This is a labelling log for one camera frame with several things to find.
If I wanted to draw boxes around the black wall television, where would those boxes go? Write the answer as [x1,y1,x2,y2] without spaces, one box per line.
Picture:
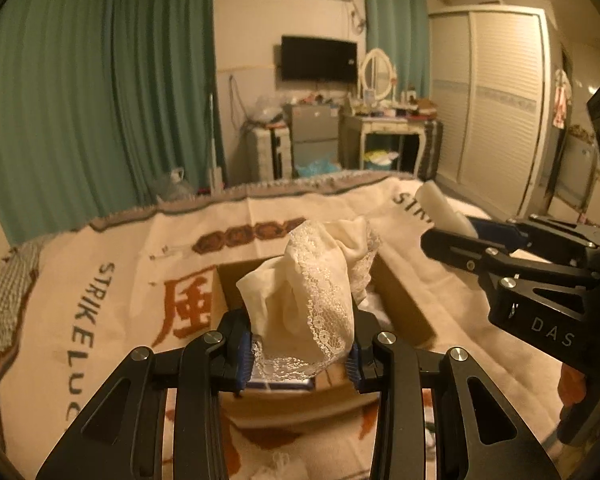
[279,36,358,84]

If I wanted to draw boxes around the white vanity table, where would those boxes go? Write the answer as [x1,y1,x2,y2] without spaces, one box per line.
[338,114,443,181]

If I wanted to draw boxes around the narrow teal curtain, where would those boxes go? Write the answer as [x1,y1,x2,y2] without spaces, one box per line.
[365,0,430,98]

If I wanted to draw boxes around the cream woven blanket with lettering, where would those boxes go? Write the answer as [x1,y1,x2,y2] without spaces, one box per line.
[0,172,560,479]

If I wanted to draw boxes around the white oval vanity mirror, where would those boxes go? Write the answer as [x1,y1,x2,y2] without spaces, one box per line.
[358,48,398,102]

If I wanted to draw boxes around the large teal curtain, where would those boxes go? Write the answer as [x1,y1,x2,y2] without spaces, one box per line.
[0,0,225,244]

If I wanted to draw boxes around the white sliding wardrobe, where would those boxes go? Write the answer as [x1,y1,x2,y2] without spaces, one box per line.
[429,4,554,219]

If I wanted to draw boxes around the clear water jug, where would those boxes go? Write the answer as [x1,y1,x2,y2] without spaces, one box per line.
[151,167,196,203]

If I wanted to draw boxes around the white drawer unit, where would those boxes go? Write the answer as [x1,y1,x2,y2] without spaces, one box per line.
[247,127,294,182]

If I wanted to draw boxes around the checkered bed sheet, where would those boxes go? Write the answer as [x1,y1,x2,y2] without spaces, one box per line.
[0,235,52,352]

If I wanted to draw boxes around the brown cardboard box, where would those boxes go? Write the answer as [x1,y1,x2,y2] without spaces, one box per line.
[210,256,436,429]

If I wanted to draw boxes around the cream lace cloth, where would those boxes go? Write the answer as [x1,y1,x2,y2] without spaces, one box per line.
[236,217,380,382]

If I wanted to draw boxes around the small silver fridge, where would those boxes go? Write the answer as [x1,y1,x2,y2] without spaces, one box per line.
[285,104,339,176]

